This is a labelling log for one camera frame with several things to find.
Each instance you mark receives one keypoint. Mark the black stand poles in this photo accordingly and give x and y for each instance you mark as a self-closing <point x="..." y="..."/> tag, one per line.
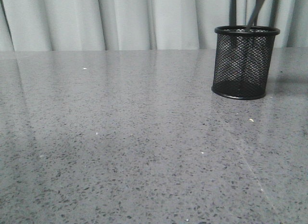
<point x="241" y="11"/>

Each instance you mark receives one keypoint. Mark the black mesh pen bucket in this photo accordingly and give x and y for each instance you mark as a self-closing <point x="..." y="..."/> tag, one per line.
<point x="242" y="61"/>

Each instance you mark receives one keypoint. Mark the grey curtain backdrop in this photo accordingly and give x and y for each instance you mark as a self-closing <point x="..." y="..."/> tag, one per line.
<point x="95" y="25"/>

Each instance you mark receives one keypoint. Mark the grey and orange scissors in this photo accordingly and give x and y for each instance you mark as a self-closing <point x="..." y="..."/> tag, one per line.
<point x="254" y="15"/>

